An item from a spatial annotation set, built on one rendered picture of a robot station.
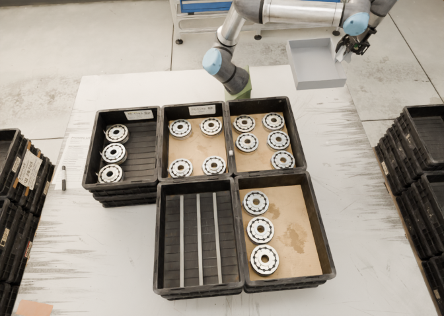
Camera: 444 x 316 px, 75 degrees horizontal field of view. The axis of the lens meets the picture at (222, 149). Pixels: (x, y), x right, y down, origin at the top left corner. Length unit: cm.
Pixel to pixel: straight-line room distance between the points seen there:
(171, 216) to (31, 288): 62
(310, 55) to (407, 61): 207
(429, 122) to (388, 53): 139
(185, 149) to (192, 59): 182
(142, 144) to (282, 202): 69
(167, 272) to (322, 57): 112
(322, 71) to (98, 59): 243
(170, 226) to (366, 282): 80
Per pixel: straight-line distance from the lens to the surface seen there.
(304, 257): 118
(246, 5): 117
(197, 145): 136
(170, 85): 181
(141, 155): 138
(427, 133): 217
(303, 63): 143
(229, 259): 115
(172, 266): 117
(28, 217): 217
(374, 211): 149
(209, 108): 140
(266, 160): 131
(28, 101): 322
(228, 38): 151
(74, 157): 166
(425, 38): 385
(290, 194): 126
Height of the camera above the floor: 195
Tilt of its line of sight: 57 degrees down
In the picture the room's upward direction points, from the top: 2 degrees counter-clockwise
